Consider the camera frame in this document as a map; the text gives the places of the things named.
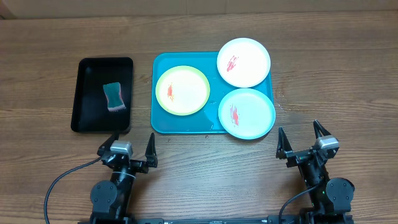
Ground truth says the green and pink sponge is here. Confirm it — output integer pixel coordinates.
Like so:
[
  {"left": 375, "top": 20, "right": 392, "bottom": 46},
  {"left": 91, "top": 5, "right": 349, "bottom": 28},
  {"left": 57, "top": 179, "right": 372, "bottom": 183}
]
[{"left": 103, "top": 82, "right": 126, "bottom": 112}]

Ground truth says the black plastic tray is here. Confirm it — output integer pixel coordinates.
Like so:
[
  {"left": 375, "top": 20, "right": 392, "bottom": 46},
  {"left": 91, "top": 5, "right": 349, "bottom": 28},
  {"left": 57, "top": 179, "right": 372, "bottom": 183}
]
[{"left": 71, "top": 57, "right": 134, "bottom": 133}]

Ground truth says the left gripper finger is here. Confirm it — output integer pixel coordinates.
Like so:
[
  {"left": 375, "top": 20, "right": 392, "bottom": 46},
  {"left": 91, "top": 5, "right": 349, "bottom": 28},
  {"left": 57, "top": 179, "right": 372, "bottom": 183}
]
[
  {"left": 97, "top": 133, "right": 119, "bottom": 156},
  {"left": 145, "top": 133, "right": 158, "bottom": 168}
]

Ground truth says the yellow-green rimmed plate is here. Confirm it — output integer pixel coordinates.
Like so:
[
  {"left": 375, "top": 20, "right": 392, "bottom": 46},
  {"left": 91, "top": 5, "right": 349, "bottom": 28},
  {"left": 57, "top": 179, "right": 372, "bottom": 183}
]
[{"left": 155, "top": 65, "right": 210, "bottom": 116}]

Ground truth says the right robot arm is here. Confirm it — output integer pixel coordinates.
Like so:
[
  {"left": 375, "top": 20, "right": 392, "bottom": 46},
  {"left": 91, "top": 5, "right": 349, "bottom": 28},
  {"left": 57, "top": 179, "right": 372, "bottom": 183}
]
[{"left": 275, "top": 120, "right": 355, "bottom": 223}]

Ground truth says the white plate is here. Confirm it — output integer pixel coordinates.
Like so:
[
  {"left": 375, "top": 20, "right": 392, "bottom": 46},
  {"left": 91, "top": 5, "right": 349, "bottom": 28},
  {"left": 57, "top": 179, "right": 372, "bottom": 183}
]
[{"left": 216, "top": 38, "right": 271, "bottom": 88}]

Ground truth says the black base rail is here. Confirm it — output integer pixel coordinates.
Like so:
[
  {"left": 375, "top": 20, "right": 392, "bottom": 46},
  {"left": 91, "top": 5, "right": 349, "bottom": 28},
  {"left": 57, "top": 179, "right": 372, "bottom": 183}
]
[{"left": 77, "top": 214, "right": 355, "bottom": 224}]

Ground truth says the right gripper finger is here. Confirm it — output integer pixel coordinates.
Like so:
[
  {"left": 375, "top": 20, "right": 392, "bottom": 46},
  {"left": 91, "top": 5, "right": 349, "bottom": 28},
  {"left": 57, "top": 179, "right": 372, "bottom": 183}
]
[
  {"left": 275, "top": 127, "right": 293, "bottom": 159},
  {"left": 313, "top": 119, "right": 331, "bottom": 139}
]

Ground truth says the light blue plate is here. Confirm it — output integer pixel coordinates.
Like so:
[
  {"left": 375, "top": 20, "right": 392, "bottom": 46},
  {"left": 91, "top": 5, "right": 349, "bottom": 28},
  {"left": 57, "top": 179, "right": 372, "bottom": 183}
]
[{"left": 218, "top": 88, "right": 276, "bottom": 140}]

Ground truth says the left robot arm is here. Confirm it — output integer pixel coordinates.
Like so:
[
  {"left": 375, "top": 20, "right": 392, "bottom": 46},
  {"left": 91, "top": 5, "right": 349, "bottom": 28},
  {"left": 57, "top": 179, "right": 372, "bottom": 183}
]
[{"left": 90, "top": 133, "right": 158, "bottom": 223}]

